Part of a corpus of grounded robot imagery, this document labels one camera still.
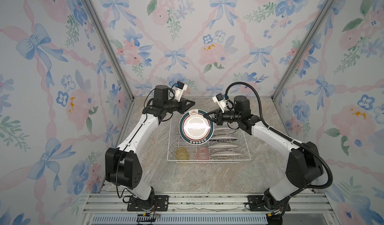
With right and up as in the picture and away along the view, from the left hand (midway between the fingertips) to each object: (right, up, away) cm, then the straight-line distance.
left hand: (193, 101), depth 77 cm
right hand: (+6, -7, 0) cm, 9 cm away
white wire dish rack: (-12, -24, +17) cm, 32 cm away
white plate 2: (+16, -24, +6) cm, 30 cm away
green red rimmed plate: (+19, -17, +15) cm, 29 cm away
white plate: (+17, -20, +9) cm, 28 cm away
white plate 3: (+16, -27, -1) cm, 32 cm away
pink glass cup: (+5, -28, +3) cm, 29 cm away
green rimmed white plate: (+1, -14, -1) cm, 14 cm away
